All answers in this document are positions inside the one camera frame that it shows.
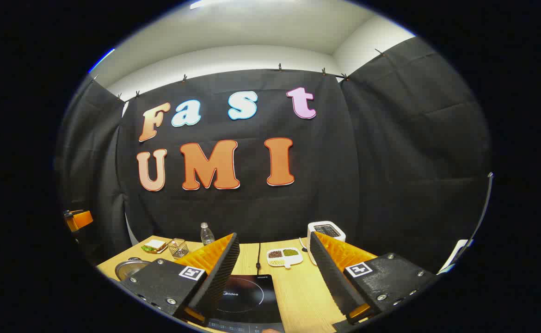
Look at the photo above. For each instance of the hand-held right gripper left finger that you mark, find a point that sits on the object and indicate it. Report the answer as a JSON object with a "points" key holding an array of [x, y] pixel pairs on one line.
{"points": [[219, 277]]}

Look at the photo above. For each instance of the black induction cooktop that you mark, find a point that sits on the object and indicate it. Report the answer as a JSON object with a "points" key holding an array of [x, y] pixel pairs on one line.
{"points": [[252, 300]]}

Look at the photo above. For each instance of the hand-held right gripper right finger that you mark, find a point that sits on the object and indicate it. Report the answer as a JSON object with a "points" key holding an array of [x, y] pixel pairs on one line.
{"points": [[330, 277]]}

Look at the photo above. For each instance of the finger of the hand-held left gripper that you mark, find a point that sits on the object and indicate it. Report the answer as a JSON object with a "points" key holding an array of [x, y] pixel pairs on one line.
{"points": [[82, 219]]}

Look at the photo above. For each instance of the clear plastic water bottle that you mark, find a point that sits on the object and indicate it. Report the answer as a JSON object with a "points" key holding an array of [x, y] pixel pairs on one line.
{"points": [[206, 237]]}

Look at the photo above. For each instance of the sandwich on white plate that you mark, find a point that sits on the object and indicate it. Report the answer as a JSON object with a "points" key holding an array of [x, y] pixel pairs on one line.
{"points": [[156, 245]]}

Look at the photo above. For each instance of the black backdrop cloth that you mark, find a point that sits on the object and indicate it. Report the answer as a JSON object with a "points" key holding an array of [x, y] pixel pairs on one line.
{"points": [[252, 208]]}

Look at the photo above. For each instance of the white toaster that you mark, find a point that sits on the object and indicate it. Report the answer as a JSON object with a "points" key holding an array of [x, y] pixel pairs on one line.
{"points": [[327, 230]]}

